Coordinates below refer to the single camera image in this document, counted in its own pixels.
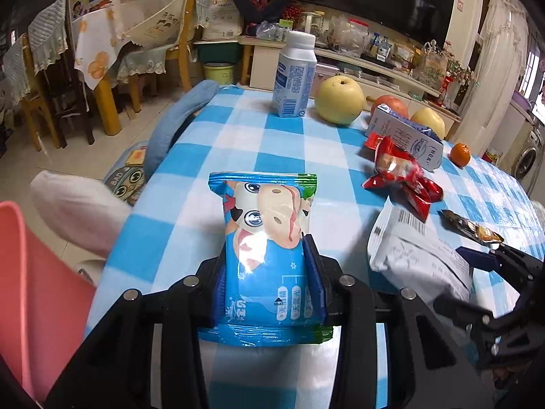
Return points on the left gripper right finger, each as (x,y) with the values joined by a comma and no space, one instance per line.
(342,300)

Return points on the green waste bin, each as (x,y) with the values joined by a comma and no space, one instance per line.
(222,73)

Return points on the blue checkered tablecloth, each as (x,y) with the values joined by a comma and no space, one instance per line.
(177,223)

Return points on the red apple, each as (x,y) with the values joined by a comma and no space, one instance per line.
(394,103)

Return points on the white tv cabinet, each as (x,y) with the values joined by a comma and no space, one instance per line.
(259,61)

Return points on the white blue milk carton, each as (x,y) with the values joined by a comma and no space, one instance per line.
(419,141)

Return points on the dining table with cloth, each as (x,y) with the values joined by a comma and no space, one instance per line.
(97,44)

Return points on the glass kettle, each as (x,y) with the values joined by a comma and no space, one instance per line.
(311,22)

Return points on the blue cartoon snack packet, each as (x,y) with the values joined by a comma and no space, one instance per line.
(264,298)

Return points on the white blue milk bottle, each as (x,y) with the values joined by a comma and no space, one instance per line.
(294,74)

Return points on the grey white stool cushion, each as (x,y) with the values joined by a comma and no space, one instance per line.
(80,210)

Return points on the mesh food cover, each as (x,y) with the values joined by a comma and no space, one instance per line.
(147,23)

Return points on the washing machine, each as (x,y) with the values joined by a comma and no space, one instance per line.
(525,155)

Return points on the white lace curtain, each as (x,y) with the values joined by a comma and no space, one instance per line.
(502,60)

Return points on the small orange tangerine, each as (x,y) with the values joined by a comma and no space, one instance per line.
(460,155)

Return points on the cartoon floor mat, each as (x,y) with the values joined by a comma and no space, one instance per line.
(126,178)

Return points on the blue chair cushion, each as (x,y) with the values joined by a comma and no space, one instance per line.
(170,127)

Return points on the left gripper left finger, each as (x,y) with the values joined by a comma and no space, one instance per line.
(163,358)

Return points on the large yellow pear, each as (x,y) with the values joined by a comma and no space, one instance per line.
(340,100)

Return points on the wooden chair lace cover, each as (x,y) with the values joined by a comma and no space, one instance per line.
(195,16)

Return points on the pink plastic basin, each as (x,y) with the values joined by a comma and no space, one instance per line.
(44,306)

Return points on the dark wooden chair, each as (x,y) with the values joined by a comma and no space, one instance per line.
(56,93)

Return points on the small yellow pear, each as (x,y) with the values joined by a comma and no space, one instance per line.
(427,117)

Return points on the red candy wrapper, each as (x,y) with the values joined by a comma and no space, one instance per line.
(398,168)

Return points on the black orange snack wrapper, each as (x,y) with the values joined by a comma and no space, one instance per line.
(467,228)

